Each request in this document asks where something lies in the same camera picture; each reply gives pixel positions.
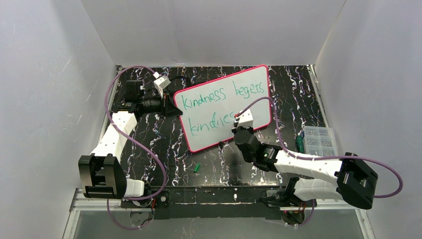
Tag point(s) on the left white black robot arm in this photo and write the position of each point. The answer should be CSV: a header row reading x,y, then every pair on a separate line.
x,y
101,173

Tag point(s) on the pink framed whiteboard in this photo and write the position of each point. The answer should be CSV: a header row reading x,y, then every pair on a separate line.
x,y
209,108

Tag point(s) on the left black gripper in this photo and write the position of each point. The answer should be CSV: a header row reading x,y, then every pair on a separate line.
x,y
165,105

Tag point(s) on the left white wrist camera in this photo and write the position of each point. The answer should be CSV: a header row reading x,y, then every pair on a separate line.
x,y
160,83

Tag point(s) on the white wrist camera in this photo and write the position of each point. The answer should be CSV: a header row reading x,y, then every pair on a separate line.
x,y
160,83
244,119

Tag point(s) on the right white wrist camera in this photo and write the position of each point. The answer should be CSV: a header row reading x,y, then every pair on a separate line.
x,y
244,119

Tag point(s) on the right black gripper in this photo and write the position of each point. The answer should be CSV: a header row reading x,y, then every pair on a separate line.
x,y
239,132

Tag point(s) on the green marker cap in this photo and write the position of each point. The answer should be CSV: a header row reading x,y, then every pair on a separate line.
x,y
196,169

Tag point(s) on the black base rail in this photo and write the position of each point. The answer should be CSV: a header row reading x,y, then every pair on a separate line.
x,y
214,202

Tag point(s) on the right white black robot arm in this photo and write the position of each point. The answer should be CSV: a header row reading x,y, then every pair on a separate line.
x,y
347,179

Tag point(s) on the clear plastic screw box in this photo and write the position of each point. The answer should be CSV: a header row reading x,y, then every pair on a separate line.
x,y
319,141

